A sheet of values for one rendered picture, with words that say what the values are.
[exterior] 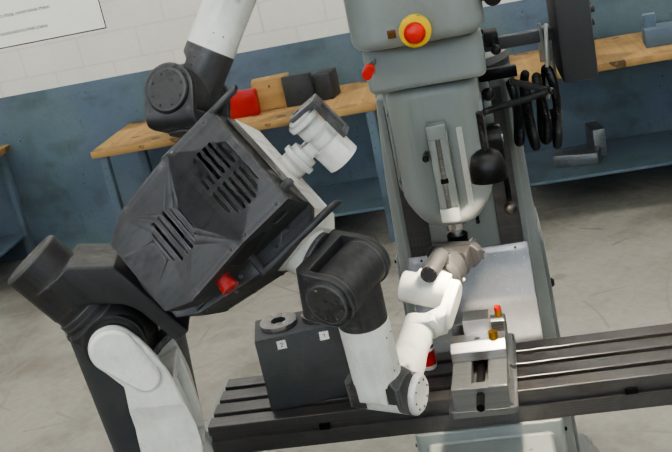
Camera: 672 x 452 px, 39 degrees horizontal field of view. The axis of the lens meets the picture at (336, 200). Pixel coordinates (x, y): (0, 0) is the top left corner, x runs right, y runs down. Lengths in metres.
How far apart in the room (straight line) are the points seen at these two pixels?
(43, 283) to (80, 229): 5.43
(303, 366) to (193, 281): 0.75
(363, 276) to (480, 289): 1.00
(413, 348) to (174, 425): 0.47
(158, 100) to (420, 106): 0.57
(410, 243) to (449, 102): 0.68
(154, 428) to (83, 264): 0.34
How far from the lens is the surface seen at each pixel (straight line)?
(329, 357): 2.23
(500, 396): 2.08
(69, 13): 6.74
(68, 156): 6.97
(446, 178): 1.96
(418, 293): 1.92
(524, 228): 2.53
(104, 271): 1.66
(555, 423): 2.22
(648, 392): 2.21
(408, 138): 1.98
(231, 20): 1.70
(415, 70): 1.91
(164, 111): 1.67
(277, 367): 2.23
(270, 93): 5.93
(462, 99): 1.96
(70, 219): 7.12
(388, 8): 1.79
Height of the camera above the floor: 2.01
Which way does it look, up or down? 17 degrees down
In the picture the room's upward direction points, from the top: 12 degrees counter-clockwise
